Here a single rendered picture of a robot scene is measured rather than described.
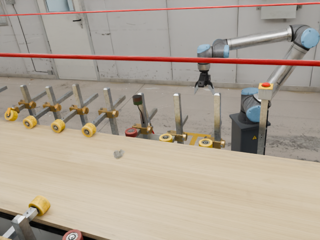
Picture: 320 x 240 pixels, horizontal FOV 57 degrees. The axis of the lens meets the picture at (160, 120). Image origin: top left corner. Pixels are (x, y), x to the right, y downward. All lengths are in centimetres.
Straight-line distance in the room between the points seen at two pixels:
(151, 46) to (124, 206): 360
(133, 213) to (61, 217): 33
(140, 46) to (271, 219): 388
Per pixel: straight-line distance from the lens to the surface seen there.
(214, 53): 209
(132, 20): 477
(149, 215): 136
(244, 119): 252
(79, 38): 535
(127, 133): 191
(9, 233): 143
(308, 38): 219
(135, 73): 503
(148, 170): 158
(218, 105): 175
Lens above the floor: 189
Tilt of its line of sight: 29 degrees down
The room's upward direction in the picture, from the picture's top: 7 degrees counter-clockwise
